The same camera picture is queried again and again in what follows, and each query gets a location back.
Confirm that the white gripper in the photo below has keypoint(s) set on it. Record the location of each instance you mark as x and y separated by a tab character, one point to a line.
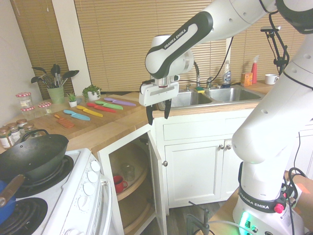
159	94

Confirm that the white corner cabinet door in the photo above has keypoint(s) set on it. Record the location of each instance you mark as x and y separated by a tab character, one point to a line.
157	186

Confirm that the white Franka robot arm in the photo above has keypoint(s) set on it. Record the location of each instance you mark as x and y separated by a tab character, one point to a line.
269	122

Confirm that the white sink cabinet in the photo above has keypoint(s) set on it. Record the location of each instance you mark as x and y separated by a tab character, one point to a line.
195	128

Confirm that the white sink cabinet door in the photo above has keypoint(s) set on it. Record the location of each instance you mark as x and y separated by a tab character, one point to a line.
230	176
193	176

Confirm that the white false drawer panel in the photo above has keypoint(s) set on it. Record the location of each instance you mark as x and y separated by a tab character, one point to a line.
195	129

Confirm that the purple knife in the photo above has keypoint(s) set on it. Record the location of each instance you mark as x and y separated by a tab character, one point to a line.
117	101

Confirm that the yellow green sponge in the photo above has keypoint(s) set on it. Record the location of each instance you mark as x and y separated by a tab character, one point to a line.
200	90

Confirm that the green knife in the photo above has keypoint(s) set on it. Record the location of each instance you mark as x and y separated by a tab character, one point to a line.
108	104

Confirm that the wooden lazy susan shelf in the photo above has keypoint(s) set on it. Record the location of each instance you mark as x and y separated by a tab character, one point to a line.
137	159

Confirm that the chrome faucet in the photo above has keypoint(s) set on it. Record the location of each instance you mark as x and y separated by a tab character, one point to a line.
198	78

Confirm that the red knife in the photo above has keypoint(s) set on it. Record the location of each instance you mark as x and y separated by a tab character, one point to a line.
100	107

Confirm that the clear glass jar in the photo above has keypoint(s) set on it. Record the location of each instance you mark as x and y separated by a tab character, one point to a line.
128	172

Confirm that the trailing plant white pot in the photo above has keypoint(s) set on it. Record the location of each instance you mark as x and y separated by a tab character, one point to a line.
92	94

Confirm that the yellow knife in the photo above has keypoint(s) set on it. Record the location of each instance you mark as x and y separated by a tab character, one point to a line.
89	111

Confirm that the wide wooden window blinds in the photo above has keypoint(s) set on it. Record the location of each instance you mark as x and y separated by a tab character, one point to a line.
122	49

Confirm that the stainless steel double sink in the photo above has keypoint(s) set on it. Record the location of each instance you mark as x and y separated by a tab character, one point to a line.
232	94

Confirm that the clear dish soap bottle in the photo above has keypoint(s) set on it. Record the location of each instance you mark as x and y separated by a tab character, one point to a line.
226	76

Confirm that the blue knife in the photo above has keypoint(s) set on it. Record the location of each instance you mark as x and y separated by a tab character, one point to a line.
77	115

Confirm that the red mug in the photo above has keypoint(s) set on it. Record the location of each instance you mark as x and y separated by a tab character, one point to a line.
119	184

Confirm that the small spiky plant white pot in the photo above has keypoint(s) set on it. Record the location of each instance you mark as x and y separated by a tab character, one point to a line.
72	101

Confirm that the orange knife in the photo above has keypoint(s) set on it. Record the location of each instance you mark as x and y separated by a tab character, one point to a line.
65	123

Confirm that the orange cardboard box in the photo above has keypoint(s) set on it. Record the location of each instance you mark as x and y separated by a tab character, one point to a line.
246	79

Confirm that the black kitchen utensil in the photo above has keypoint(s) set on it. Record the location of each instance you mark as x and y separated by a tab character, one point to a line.
38	69
55	71
72	73
35	79

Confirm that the green utensil holder cup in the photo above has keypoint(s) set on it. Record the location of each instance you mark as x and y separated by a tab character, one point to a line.
56	95

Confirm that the red spray bottle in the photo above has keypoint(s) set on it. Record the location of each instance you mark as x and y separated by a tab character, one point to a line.
254	73

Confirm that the short glass jar checkered lid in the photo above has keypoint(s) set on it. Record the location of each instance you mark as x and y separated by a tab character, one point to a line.
44	109
28	113

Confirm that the white electric stove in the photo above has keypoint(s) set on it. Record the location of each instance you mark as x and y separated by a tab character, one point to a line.
80	195

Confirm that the black table clamp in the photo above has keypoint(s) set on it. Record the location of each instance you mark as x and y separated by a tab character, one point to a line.
195	220

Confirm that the white mug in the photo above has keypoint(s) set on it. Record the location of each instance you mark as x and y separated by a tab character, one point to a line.
270	78

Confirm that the spice jar brown lid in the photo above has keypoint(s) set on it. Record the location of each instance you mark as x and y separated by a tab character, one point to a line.
29	128
15	134
5	140
21	123

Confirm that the tall glass jar checkered lid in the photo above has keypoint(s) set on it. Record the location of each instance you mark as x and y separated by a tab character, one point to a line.
24	100

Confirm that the narrow wooden window blinds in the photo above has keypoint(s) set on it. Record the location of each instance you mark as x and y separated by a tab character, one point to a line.
36	36

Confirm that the red round connector plug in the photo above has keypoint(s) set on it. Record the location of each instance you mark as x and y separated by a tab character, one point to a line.
279	208

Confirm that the blue pot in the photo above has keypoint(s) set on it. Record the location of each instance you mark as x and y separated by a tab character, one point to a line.
5	185

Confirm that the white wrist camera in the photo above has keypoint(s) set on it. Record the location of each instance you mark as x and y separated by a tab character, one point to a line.
175	78

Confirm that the white corner cabinet frame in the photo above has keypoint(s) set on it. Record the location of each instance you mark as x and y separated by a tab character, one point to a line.
104	159

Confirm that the black camera stand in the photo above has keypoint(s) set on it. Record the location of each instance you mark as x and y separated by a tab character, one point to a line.
270	29

